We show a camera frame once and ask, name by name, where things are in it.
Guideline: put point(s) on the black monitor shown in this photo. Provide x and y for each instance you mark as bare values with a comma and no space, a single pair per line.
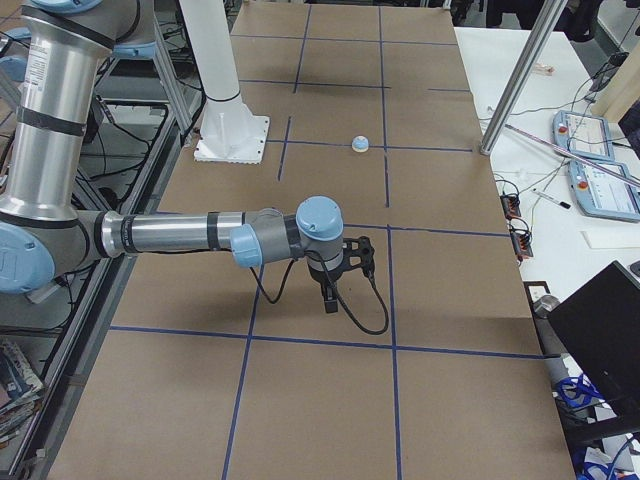
599,327

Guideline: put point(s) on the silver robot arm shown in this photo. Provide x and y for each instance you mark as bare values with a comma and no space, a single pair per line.
43,235

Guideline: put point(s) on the black marker pen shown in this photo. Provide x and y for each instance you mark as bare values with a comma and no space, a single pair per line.
547,197

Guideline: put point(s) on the blue white call bell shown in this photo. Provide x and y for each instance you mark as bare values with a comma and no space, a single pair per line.
360,144

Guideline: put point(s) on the upper teach pendant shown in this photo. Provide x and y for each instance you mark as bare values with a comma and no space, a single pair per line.
583,135

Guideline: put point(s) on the white rectangular block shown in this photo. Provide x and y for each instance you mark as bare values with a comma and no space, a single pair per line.
611,238

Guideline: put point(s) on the aluminium frame post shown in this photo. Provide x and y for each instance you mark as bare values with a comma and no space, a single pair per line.
543,27

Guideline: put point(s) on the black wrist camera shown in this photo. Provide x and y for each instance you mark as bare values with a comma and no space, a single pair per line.
358,253

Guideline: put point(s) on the teach pendant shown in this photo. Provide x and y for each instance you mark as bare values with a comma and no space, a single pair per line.
601,195
583,135

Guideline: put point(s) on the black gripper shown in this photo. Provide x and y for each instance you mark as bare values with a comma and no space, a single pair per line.
323,277

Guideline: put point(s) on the lower teach pendant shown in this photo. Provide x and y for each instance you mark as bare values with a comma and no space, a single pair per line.
601,195

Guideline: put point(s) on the black cable connector block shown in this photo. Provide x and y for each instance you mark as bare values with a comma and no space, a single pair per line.
511,206
521,242

